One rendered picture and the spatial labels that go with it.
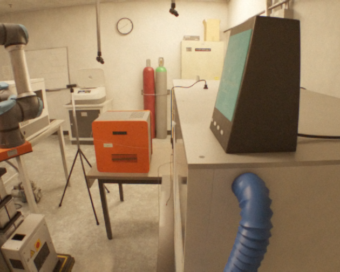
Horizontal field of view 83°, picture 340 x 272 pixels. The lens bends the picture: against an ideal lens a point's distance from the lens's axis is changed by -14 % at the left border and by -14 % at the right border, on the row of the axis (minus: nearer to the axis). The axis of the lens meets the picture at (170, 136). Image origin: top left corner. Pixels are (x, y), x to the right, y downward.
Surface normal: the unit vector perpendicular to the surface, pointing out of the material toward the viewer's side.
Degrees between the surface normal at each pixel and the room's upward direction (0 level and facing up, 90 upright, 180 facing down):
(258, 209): 22
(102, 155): 90
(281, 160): 0
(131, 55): 90
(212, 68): 90
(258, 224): 34
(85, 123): 90
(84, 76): 105
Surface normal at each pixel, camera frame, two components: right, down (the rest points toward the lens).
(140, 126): 0.00, 0.33
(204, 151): 0.00, -0.95
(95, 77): 0.00, 0.56
